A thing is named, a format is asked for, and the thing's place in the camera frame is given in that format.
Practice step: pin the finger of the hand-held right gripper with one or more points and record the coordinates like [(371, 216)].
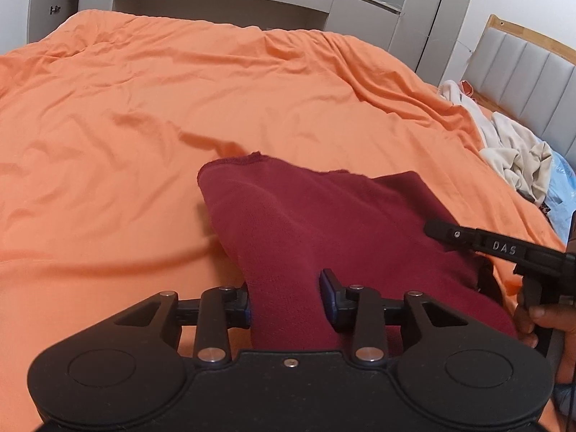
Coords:
[(490, 243), (489, 281)]

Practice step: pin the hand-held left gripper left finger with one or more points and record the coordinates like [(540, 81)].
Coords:
[(246, 314)]

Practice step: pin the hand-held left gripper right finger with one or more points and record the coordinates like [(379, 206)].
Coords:
[(326, 299)]

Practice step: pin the dark red garment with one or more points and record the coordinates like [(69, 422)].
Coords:
[(315, 229)]

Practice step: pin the beige crumpled clothes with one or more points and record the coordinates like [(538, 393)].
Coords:
[(513, 153)]

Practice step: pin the person's right hand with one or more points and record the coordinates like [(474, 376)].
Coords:
[(549, 317)]

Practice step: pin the light blue cloth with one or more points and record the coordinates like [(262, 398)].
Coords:
[(561, 189)]

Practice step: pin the grey padded headboard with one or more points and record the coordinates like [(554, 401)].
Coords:
[(526, 76)]

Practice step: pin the orange bed blanket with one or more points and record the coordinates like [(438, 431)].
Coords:
[(135, 112)]

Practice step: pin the grey built-in cabinet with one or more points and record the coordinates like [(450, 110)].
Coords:
[(373, 22)]

